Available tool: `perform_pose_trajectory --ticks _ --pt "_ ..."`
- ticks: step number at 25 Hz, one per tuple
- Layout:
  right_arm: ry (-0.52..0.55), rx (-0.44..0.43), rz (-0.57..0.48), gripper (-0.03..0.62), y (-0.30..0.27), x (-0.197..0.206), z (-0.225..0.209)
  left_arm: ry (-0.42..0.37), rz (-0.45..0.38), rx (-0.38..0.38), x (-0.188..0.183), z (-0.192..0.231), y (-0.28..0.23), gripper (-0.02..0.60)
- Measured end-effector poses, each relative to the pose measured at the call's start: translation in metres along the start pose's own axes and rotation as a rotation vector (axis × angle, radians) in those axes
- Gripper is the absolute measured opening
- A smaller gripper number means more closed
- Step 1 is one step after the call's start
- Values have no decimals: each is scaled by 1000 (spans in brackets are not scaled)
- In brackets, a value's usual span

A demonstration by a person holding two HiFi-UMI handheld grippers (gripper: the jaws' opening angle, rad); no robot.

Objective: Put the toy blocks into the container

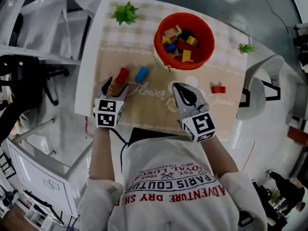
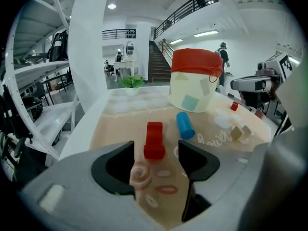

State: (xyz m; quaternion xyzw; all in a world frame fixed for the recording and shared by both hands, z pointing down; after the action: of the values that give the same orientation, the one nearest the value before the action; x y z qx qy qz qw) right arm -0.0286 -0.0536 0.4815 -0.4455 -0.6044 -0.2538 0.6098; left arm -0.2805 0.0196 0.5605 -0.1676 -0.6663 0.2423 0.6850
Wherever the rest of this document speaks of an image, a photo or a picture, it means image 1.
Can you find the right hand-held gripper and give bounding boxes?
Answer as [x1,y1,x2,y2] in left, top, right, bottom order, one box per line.
[171,82,216,143]

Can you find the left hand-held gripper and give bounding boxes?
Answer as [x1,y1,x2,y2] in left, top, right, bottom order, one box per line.
[93,77,130,129]

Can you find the brown wooden toy block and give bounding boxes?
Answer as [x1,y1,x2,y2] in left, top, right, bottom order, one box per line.
[106,81,122,98]

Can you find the red cylinder toy block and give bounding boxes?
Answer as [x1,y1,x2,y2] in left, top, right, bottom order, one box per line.
[115,67,130,84]

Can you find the natural wooden arch toy block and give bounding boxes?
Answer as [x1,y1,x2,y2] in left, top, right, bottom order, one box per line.
[165,97,179,112]

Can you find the red bridge toy block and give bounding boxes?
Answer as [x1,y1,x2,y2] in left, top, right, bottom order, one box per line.
[211,81,227,94]

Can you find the blue cylinder toy block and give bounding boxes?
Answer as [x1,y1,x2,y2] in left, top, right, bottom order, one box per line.
[134,66,149,83]

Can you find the pile of coloured toy blocks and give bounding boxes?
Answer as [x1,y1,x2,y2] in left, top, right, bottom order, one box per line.
[161,25,201,63]

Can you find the red fabric container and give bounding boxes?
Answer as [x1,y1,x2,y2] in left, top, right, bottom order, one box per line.
[153,12,216,72]

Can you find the person's left forearm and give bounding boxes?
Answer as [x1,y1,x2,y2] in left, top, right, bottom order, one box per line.
[88,126,116,182]

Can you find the person's right forearm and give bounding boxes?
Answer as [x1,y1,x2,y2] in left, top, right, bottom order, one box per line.
[200,133,239,179]

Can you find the beige checked tablecloth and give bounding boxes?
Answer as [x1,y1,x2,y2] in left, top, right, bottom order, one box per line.
[84,0,249,143]

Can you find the white chair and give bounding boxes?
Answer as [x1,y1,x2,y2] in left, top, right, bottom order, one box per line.
[235,54,286,120]

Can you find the small green potted plant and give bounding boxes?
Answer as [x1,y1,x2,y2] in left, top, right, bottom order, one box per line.
[237,43,258,55]

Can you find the large green artificial plant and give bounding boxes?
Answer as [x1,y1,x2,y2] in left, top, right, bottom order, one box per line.
[110,0,140,26]

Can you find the black office chair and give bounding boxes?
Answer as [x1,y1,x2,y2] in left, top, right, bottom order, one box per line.
[0,55,70,141]

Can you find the white printed shirt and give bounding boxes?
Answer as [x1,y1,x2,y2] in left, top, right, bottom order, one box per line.
[80,135,268,231]

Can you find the white cabinet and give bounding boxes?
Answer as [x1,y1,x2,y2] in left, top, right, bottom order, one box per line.
[6,128,95,218]

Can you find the red box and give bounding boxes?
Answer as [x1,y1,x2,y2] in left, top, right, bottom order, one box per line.
[287,126,308,147]

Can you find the thin black floor cable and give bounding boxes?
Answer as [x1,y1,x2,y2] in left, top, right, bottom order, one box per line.
[250,0,298,33]

